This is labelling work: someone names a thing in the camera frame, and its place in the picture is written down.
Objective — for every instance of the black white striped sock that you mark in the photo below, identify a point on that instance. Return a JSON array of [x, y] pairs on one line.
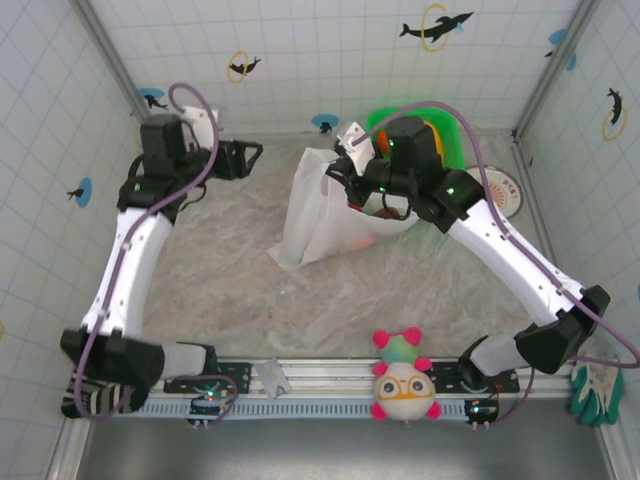
[[115, 404]]

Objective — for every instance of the round plush toy with glasses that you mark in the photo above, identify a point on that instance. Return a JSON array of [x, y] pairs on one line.
[[405, 385]]

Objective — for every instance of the large yellow fake banana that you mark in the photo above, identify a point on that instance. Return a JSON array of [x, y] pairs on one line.
[[435, 137]]

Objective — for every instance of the aluminium frame post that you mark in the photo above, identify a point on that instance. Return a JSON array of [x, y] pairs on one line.
[[550, 75], [121, 75]]

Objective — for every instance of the green plastic basket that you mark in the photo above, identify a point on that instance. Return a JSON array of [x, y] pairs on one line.
[[452, 145]]

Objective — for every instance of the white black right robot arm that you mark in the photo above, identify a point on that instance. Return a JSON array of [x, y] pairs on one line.
[[525, 270]]

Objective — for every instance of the round white plate orange print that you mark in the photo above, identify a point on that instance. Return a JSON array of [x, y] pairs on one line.
[[502, 192]]

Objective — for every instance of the dark brown fake fruit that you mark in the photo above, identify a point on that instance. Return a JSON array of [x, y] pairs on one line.
[[387, 214]]

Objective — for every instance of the white translucent plastic bag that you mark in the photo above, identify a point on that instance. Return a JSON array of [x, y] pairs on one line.
[[320, 230]]

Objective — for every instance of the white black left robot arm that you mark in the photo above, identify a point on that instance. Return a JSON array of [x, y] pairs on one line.
[[125, 270]]

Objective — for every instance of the large orange fake fruit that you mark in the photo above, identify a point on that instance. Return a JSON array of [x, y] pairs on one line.
[[382, 140]]

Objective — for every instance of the green white work glove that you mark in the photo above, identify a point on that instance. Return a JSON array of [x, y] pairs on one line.
[[597, 390]]

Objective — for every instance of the small white card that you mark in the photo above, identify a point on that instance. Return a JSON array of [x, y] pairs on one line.
[[272, 379]]

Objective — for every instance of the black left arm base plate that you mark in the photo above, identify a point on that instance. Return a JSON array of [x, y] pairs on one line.
[[235, 375]]

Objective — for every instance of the aluminium mounting rail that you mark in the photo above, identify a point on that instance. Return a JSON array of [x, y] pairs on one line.
[[325, 372]]

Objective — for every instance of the red fake fruit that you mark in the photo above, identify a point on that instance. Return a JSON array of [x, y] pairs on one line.
[[362, 243]]

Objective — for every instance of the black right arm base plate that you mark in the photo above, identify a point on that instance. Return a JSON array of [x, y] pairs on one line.
[[445, 372]]

